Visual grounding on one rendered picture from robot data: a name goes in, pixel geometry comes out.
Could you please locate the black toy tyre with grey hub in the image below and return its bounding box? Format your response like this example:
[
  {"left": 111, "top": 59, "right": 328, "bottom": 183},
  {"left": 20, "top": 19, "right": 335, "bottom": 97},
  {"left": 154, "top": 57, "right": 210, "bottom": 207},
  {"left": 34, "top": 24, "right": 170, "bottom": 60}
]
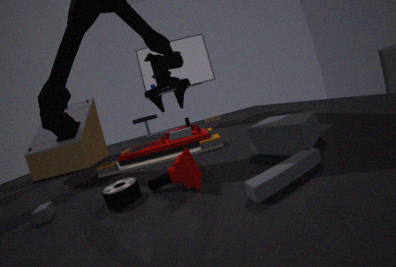
[{"left": 102, "top": 177, "right": 141, "bottom": 210}]

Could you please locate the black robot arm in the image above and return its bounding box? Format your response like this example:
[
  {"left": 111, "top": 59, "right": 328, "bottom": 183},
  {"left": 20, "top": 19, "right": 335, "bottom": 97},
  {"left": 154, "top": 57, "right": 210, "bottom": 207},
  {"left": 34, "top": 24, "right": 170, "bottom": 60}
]
[{"left": 38, "top": 0, "right": 184, "bottom": 142}]

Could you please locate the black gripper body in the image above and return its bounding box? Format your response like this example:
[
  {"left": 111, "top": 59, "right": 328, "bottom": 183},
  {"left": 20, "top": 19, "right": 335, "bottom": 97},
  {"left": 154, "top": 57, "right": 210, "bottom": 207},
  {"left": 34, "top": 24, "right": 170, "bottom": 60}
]
[{"left": 144, "top": 69, "right": 191, "bottom": 99}]

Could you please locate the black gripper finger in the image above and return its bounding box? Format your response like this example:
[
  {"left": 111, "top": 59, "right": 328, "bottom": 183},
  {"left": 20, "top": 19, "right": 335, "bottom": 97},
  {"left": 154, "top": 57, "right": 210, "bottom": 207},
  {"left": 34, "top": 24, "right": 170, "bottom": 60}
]
[
  {"left": 173, "top": 87, "right": 188, "bottom": 109},
  {"left": 148, "top": 94, "right": 164, "bottom": 112}
]

